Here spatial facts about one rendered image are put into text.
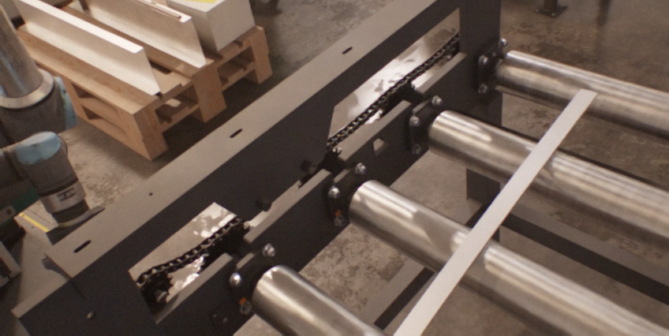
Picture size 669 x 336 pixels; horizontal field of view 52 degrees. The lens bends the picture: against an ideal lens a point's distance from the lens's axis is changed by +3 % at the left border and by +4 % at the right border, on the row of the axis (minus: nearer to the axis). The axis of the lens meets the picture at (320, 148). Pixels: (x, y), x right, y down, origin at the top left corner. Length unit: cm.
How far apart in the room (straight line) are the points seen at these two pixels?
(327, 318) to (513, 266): 36
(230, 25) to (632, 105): 208
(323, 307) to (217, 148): 36
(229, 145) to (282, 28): 270
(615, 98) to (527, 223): 61
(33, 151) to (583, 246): 149
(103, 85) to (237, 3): 73
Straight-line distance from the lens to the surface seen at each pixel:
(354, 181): 151
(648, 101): 170
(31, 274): 248
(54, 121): 200
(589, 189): 148
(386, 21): 152
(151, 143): 318
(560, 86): 175
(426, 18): 156
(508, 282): 130
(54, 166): 161
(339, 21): 388
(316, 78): 137
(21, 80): 193
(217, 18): 324
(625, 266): 210
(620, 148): 296
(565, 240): 214
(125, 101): 314
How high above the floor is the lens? 194
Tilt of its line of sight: 40 degrees down
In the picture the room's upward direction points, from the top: 12 degrees counter-clockwise
